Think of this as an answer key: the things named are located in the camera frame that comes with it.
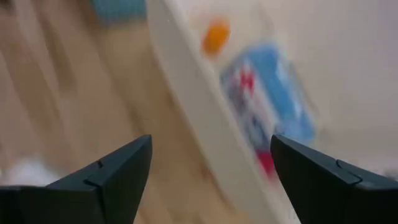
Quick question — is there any blue patterned cloth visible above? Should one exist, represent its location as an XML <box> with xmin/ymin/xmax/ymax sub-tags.
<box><xmin>90</xmin><ymin>0</ymin><xmax>147</xmax><ymax>26</ymax></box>

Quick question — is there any blue medical supply box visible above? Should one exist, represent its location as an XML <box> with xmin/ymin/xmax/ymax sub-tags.
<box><xmin>219</xmin><ymin>42</ymin><xmax>318</xmax><ymax>181</ymax></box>

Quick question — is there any small orange item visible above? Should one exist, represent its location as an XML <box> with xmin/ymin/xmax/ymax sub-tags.
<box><xmin>200</xmin><ymin>17</ymin><xmax>231</xmax><ymax>58</ymax></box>

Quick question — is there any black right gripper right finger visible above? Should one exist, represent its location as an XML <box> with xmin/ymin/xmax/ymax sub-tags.
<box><xmin>269</xmin><ymin>133</ymin><xmax>398</xmax><ymax>224</ymax></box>

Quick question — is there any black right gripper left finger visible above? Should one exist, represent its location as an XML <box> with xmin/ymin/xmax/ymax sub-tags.
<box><xmin>0</xmin><ymin>134</ymin><xmax>153</xmax><ymax>224</ymax></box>

